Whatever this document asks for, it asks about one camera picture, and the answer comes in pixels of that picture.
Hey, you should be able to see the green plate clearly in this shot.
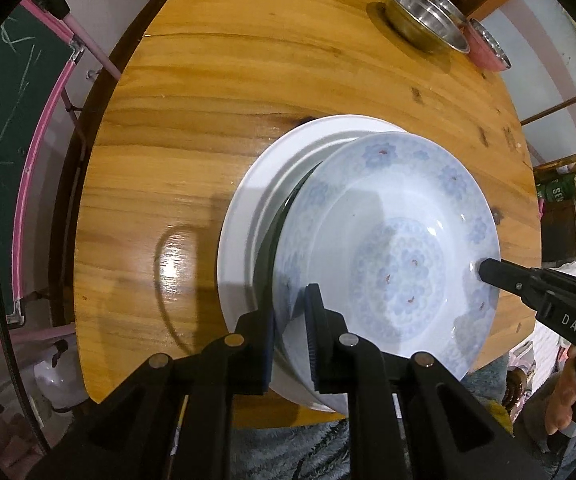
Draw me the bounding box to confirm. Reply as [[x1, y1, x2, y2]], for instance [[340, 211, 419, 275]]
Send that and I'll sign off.
[[254, 166, 319, 321]]

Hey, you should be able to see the pink bowl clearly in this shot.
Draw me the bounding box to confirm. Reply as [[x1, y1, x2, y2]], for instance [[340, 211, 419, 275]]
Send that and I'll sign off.
[[468, 20, 512, 73]]

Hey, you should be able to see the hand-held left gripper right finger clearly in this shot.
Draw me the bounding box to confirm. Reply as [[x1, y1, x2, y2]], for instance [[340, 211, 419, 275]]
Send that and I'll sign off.
[[304, 283, 551, 480]]

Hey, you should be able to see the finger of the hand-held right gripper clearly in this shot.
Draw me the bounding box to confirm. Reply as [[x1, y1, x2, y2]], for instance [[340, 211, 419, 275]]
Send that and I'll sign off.
[[475, 258, 544, 303]]

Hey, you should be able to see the large white plate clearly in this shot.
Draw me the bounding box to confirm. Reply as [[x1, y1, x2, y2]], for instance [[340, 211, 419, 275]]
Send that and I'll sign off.
[[217, 114, 411, 413]]

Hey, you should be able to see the medium steel bowl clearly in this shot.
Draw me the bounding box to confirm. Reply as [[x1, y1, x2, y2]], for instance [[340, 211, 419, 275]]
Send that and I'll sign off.
[[418, 0, 470, 27]]

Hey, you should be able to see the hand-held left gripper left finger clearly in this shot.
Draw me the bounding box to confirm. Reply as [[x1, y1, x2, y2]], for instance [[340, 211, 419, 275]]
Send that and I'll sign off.
[[32, 310, 279, 480]]

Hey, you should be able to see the person's right hand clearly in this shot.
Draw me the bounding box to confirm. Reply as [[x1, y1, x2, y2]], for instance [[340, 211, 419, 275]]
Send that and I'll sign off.
[[545, 345, 576, 436]]

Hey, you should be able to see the green chalkboard easel pink frame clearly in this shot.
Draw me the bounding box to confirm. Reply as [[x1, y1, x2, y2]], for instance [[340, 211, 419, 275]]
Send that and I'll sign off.
[[0, 0, 121, 356]]

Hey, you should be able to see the large steel bowl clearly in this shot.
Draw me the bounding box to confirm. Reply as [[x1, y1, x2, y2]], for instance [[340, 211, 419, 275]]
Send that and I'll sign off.
[[384, 0, 470, 54]]

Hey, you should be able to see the green bag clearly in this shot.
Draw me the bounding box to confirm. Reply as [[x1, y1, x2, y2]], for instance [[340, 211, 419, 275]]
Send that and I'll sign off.
[[535, 172, 576, 204]]

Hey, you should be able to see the pale blue sliding wardrobe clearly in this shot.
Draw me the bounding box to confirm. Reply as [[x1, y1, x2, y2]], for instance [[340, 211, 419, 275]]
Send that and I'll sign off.
[[478, 0, 576, 166]]

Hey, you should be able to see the blue patterned white bowl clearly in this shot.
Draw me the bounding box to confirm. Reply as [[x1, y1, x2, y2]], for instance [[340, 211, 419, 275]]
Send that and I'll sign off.
[[272, 131, 501, 413]]

